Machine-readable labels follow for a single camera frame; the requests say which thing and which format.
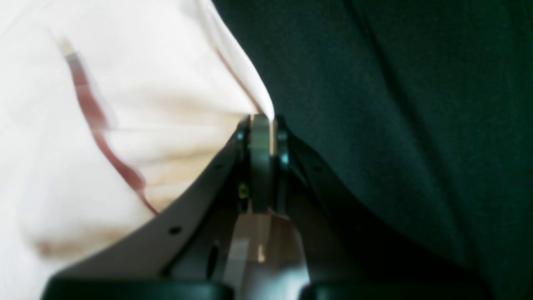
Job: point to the light pink T-shirt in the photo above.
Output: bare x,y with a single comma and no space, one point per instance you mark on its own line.
110,109

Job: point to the black table cloth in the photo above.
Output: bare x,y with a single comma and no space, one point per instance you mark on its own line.
422,107

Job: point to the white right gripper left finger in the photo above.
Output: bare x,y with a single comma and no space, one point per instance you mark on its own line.
178,255

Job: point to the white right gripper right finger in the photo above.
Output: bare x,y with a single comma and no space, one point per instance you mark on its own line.
351,253

